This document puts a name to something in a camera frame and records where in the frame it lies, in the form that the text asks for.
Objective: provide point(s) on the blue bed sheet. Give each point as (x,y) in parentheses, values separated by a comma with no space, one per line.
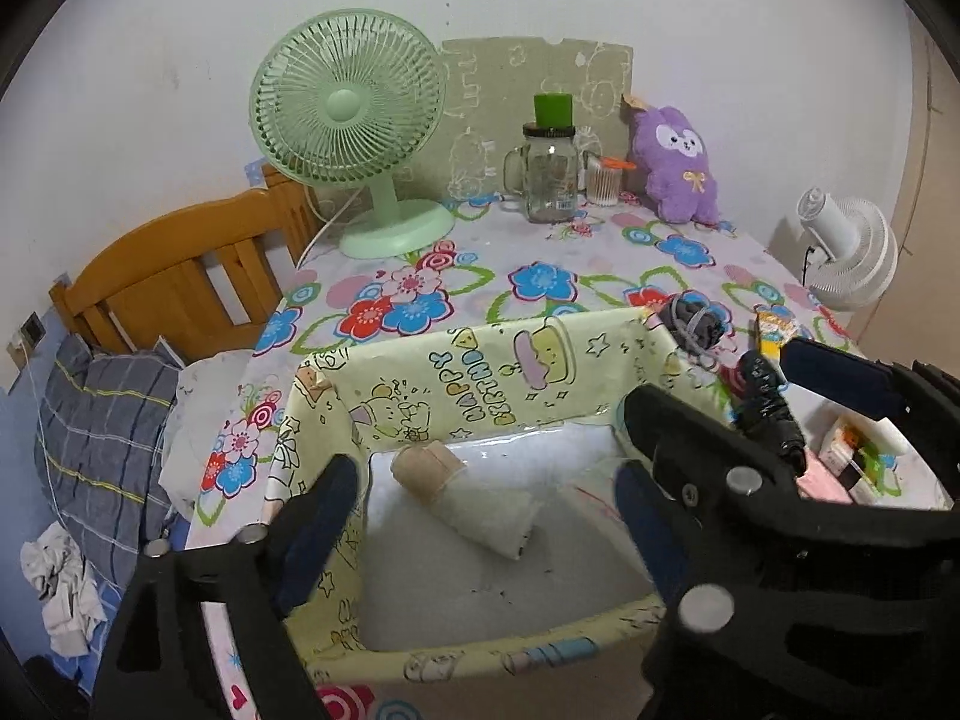
(22,480)

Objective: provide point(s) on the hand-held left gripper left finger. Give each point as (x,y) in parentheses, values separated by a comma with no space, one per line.
(322,517)

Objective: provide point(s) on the grey plaid pillow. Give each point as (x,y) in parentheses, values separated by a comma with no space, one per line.
(97,427)

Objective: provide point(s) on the white circulator fan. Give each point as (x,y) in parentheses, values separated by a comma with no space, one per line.
(855,247)

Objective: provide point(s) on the white box with colourful packets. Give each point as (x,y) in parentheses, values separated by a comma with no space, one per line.
(900,457)

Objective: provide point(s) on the white bedding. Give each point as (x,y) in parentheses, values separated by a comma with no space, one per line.
(202,405)

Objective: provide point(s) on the wall socket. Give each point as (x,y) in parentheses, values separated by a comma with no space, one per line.
(32,328)

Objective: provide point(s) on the green desk fan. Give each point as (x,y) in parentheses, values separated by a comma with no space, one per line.
(345,105)

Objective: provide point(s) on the beige cartoon printed board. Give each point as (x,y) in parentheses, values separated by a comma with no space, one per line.
(487,90)

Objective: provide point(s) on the cartoon printed tissue pack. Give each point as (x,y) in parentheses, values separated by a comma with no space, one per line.
(772,326)

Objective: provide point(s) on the wooden bed headboard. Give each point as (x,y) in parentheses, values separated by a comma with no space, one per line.
(165,270)

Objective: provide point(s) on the purple plush toy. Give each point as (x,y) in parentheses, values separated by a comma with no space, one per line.
(679,172)

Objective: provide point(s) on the floral tablecloth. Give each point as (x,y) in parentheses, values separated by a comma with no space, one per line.
(600,255)

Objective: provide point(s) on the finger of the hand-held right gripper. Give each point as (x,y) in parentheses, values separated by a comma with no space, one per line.
(712,450)
(840,379)

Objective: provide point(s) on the pink packet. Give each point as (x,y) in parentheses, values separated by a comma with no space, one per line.
(825,484)

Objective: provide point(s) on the glass mug jar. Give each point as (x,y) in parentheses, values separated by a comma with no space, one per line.
(551,172)

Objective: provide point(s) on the beige cabinet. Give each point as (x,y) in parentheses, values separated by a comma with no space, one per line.
(930,165)

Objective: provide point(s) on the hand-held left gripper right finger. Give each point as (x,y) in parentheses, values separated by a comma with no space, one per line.
(649,532)

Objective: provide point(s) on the cotton swab container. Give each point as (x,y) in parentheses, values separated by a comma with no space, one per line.
(604,184)

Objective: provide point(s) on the yellow printed fabric storage box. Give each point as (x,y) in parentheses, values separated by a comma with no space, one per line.
(465,390)

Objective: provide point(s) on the white crumpled cloth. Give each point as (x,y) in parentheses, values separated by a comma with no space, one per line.
(64,592)

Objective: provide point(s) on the rolled beige sock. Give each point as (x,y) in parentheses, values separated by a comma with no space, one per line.
(480,510)

